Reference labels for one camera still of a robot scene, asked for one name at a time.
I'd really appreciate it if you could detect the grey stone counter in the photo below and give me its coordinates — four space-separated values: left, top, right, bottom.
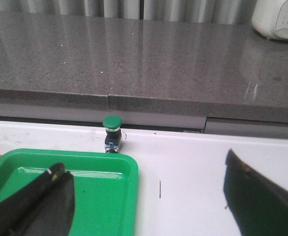
0 11 288 139

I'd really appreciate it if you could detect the green plastic tray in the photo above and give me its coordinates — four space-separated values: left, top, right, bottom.
0 148 139 236

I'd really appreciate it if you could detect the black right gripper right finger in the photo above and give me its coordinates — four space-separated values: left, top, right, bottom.
224 149 288 236

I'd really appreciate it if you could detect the green mushroom push button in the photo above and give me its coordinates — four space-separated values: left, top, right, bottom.
102 116 122 153

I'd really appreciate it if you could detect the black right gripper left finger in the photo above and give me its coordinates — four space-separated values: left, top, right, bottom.
0 163 75 236

